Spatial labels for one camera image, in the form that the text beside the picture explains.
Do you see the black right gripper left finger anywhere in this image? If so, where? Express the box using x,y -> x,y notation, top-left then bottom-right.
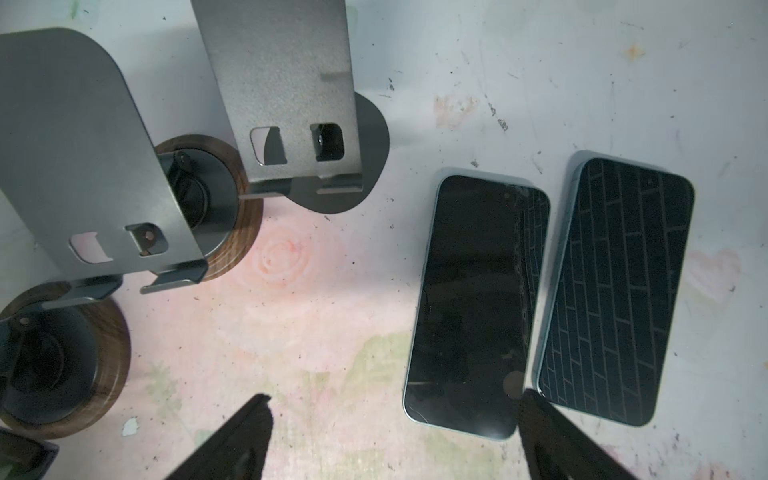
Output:
167,394 -> 274,479

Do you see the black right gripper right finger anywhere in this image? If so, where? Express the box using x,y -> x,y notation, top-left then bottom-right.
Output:
518,389 -> 634,480

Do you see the phone with reflective screen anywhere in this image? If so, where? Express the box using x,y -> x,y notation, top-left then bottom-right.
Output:
403,174 -> 550,440

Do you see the grey stand far right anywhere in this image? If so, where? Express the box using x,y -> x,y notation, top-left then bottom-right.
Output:
192,1 -> 390,214

